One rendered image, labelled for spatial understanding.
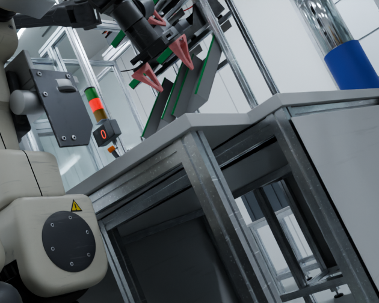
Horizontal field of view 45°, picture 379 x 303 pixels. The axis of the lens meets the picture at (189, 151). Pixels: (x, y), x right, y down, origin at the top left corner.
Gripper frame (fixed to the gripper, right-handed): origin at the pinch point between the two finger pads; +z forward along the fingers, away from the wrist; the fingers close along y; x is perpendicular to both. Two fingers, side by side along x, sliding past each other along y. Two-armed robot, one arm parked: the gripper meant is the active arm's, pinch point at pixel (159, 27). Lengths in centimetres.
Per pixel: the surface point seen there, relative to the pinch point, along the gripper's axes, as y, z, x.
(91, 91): 61, 5, -16
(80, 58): 63, 0, -32
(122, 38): 16.2, -4.2, -6.2
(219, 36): -9.1, 16.1, 2.8
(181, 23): -2.1, 7.1, -3.7
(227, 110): 247, 257, -198
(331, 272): 89, 179, 37
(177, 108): 6.6, 10.2, 22.3
